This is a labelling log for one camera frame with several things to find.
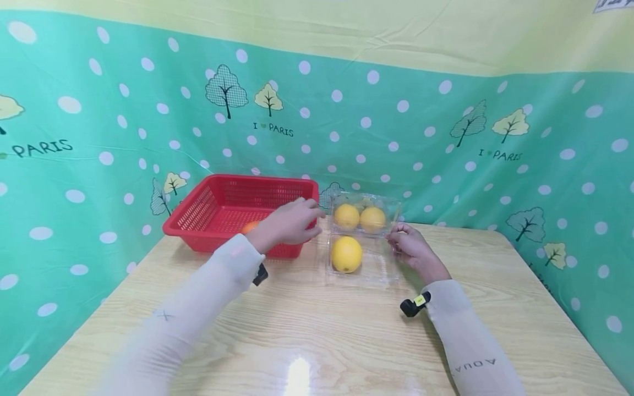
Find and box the clear plastic clamshell container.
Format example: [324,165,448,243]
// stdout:
[324,191,402,287]

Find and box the person's left hand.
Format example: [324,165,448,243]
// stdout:
[246,197,326,255]

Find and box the person's left forearm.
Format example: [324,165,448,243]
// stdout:
[94,234,266,396]

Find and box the red plastic basket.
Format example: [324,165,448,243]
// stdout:
[162,174,320,260]

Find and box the person's right hand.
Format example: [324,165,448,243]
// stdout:
[386,222,452,285]

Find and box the person's right forearm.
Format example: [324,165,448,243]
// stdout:
[423,279,527,396]

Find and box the yellow lemon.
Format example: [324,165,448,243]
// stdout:
[360,206,386,234]
[330,236,363,274]
[334,203,361,232]

